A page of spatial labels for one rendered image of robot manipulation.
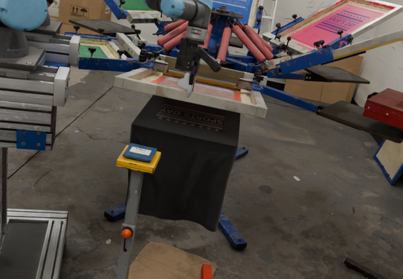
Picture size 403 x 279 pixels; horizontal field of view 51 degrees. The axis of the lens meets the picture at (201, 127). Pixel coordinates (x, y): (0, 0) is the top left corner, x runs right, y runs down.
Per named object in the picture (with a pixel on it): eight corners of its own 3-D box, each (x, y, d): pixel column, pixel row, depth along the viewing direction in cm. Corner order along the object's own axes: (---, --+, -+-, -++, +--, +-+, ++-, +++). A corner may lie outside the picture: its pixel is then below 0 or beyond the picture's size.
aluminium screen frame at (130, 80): (265, 118, 158) (267, 108, 157) (112, 86, 160) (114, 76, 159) (255, 92, 234) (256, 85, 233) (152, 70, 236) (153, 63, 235)
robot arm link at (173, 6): (151, 11, 149) (176, 17, 156) (170, 18, 141) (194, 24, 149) (156, -12, 147) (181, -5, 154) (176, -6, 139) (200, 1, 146)
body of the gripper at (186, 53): (177, 68, 162) (183, 36, 159) (199, 73, 162) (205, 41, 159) (174, 70, 155) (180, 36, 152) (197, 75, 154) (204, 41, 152)
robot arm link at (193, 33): (208, 30, 158) (206, 29, 150) (205, 42, 159) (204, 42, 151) (188, 26, 158) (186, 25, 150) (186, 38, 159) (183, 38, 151)
